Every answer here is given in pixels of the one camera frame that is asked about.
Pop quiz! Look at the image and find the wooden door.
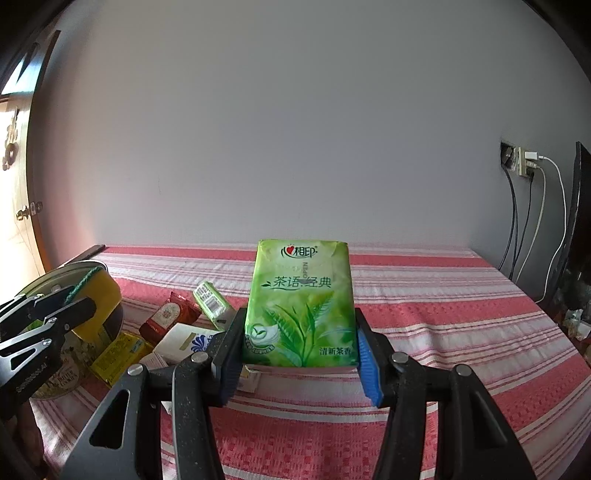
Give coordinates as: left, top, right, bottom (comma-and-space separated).
1, 29, 60, 301

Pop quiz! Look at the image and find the green tea tissue pack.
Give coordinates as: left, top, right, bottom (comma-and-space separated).
243, 239, 359, 370

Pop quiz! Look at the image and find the yellow snack packet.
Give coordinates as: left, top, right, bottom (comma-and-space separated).
90, 332, 152, 387

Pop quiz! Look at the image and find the white blue Vinda tissue pack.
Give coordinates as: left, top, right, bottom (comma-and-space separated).
151, 322, 260, 394

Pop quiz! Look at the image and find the red snack packet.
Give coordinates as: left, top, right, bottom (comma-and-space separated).
139, 291, 201, 346

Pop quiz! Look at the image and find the green barcode tissue pack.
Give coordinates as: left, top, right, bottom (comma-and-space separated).
192, 281, 235, 331

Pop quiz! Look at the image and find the round metal tin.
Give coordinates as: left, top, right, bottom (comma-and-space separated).
1, 261, 123, 404

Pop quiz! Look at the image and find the black television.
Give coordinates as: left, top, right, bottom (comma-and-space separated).
556, 142, 590, 310

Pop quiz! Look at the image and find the black smartphone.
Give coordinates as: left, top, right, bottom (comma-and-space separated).
63, 244, 106, 266

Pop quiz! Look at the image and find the brass door handle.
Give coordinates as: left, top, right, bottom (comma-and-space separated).
15, 201, 43, 221

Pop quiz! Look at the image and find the red striped bedspread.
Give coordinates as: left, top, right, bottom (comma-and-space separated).
32, 240, 590, 479

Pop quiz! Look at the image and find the white charger cable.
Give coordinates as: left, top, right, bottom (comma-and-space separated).
530, 154, 569, 305

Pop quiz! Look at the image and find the black door ornament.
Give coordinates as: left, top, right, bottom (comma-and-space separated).
1, 108, 20, 171

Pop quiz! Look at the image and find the white wall power strip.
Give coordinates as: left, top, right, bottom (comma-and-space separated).
500, 141, 539, 178

